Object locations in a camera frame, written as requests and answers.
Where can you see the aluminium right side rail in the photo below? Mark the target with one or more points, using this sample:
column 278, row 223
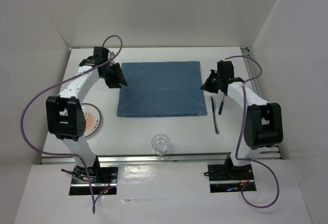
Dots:
column 252, row 70

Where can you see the gold fork dark handle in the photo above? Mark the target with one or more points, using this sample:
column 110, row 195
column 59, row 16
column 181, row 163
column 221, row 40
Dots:
column 221, row 105

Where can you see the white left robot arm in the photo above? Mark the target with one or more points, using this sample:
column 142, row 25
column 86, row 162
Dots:
column 65, row 115

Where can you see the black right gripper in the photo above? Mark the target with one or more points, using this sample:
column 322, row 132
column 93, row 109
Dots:
column 207, row 86

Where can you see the clear plastic cup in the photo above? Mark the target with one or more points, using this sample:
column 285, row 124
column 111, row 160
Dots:
column 161, row 144

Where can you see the aluminium rail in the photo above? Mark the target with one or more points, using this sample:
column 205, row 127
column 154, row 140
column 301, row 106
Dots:
column 252, row 70
column 268, row 153

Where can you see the dark handled knife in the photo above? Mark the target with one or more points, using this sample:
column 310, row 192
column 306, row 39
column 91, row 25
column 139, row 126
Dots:
column 213, row 105

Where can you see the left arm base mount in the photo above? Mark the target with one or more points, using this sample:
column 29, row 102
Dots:
column 103, row 180

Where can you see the orange patterned plate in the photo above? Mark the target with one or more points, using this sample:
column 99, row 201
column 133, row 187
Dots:
column 93, row 118

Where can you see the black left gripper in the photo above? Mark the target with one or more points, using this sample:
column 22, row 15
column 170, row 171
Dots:
column 119, row 78

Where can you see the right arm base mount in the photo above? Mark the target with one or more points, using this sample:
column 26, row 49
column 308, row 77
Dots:
column 227, row 179

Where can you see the blue cloth placemat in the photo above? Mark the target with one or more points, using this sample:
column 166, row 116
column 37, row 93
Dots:
column 162, row 89

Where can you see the aluminium front rail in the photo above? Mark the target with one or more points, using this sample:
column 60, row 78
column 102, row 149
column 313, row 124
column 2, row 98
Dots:
column 268, row 153

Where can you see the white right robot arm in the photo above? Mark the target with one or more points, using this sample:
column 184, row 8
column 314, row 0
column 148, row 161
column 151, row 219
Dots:
column 261, row 125

